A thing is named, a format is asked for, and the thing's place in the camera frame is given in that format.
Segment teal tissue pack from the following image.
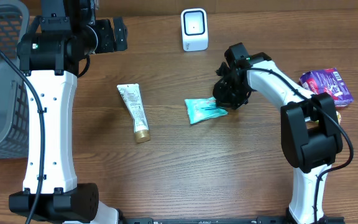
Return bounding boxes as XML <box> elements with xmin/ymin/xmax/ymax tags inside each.
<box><xmin>185</xmin><ymin>97</ymin><xmax>228</xmax><ymax>124</ymax></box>

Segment white tube gold cap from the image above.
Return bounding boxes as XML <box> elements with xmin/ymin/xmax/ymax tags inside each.
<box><xmin>117</xmin><ymin>83</ymin><xmax>150</xmax><ymax>143</ymax></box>

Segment red purple liner pack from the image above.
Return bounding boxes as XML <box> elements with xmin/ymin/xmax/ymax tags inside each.
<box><xmin>300</xmin><ymin>68</ymin><xmax>354</xmax><ymax>107</ymax></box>

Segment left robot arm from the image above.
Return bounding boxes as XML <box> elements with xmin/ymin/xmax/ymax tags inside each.
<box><xmin>9</xmin><ymin>0</ymin><xmax>127</xmax><ymax>223</ymax></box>

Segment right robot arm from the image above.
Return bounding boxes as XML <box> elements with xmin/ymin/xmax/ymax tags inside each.
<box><xmin>213</xmin><ymin>43</ymin><xmax>344</xmax><ymax>223</ymax></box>

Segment white barcode scanner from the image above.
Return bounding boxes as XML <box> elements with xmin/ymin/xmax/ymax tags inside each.
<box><xmin>180</xmin><ymin>8</ymin><xmax>209</xmax><ymax>52</ymax></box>

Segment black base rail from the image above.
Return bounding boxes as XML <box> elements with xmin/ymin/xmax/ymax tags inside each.
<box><xmin>116</xmin><ymin>216</ymin><xmax>346</xmax><ymax>224</ymax></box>

